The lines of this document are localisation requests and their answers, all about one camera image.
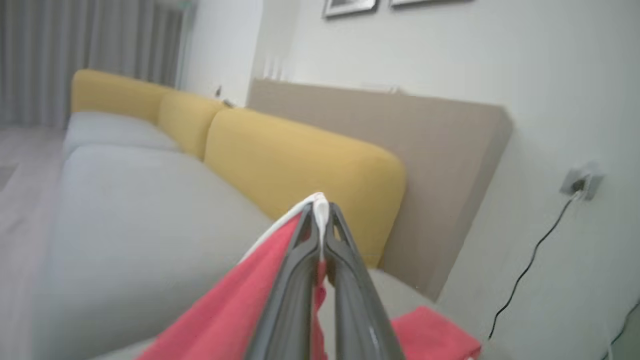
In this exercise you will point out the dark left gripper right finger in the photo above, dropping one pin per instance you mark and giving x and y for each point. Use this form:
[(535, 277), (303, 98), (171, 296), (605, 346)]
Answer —
[(355, 310)]

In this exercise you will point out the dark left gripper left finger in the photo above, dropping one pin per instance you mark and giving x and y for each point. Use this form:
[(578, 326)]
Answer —
[(290, 310)]

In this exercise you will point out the red shorts with white stripe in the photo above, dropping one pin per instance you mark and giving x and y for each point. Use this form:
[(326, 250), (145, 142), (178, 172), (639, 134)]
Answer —
[(225, 315)]

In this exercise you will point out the red white Bulls jersey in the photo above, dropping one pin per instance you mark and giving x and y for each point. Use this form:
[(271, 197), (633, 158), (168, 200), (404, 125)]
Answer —
[(430, 335)]

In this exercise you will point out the yellow sofa back cushion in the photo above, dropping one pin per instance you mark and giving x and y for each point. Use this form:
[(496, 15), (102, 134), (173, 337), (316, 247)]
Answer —
[(300, 160), (187, 120), (115, 95)]

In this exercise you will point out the large grey sofa seat cushion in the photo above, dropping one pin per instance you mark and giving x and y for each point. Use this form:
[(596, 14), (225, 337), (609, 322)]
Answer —
[(140, 225)]

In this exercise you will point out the small grey sofa seat cushion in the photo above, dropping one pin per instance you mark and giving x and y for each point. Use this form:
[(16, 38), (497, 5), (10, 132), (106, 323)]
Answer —
[(115, 130)]

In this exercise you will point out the grey curtain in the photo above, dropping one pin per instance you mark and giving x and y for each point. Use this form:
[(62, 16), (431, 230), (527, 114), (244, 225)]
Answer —
[(75, 50)]

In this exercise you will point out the beige upholstered wall panel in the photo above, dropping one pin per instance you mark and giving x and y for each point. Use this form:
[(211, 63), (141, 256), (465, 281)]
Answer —
[(425, 150)]

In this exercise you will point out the grey wall socket with plug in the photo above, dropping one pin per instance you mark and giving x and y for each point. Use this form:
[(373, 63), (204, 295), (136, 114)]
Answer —
[(580, 181)]

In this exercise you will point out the framed wall picture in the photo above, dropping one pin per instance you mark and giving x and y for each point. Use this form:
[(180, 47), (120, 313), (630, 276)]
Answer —
[(350, 6)]

